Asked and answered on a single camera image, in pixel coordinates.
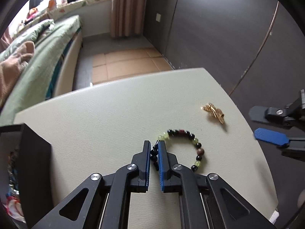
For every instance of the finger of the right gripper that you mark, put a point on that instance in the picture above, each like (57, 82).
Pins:
(290, 116)
(291, 147)

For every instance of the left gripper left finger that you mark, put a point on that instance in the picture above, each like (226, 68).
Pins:
(102, 201)

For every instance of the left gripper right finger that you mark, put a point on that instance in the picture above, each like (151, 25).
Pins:
(206, 201)

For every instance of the black jewelry box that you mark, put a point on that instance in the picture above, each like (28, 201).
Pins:
(25, 167)

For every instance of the gold butterfly brooch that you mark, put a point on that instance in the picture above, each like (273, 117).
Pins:
(215, 112)

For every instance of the bed with green sheet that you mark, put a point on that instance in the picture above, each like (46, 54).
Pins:
(38, 81)

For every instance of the pink fleece blanket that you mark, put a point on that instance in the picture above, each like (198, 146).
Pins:
(13, 66)

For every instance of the green quilt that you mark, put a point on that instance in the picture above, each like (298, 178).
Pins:
(33, 34)

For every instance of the pink curtain right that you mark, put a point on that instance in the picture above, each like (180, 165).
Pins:
(127, 18)

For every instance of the white wall switch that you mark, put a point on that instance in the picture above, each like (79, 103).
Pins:
(158, 17)

